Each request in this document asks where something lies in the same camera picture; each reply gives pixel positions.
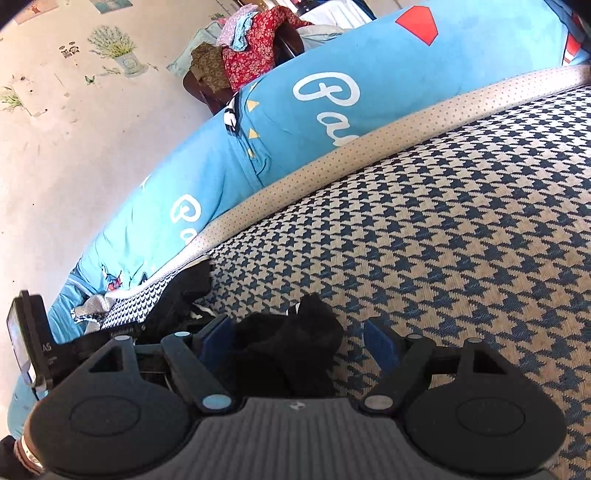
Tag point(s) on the lavender pot wall sticker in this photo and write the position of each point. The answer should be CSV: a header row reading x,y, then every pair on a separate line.
x,y
120,50

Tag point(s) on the black t-shirt with red print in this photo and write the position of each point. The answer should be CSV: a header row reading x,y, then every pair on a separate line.
x,y
286,346

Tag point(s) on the person's left forearm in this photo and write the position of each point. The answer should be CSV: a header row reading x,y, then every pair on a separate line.
x,y
14,454

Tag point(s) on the blue printed quilt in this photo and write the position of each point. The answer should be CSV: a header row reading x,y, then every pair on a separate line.
x,y
369,83

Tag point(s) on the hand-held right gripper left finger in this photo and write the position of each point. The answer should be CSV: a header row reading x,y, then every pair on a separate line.
x,y
216,339

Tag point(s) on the white cloth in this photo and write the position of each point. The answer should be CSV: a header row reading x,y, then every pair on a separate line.
x,y
318,34

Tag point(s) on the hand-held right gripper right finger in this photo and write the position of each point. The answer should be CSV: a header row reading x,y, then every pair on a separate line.
x,y
382,341

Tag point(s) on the brown floral cloth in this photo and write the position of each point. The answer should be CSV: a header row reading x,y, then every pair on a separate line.
x,y
210,64

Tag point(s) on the pale green cloth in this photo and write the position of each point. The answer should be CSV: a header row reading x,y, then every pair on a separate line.
x,y
194,50

